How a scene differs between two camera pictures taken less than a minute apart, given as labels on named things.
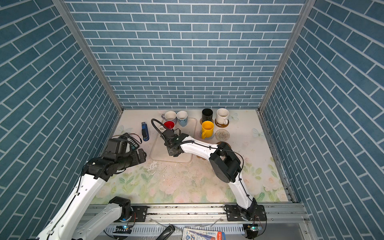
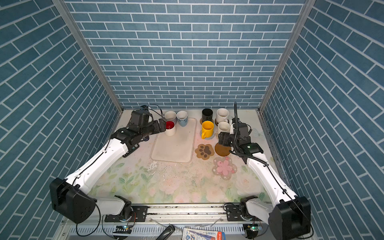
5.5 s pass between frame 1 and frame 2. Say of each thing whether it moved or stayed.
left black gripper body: moved
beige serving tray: stayed
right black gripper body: moved
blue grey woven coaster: stayed
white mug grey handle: stayed
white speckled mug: stayed
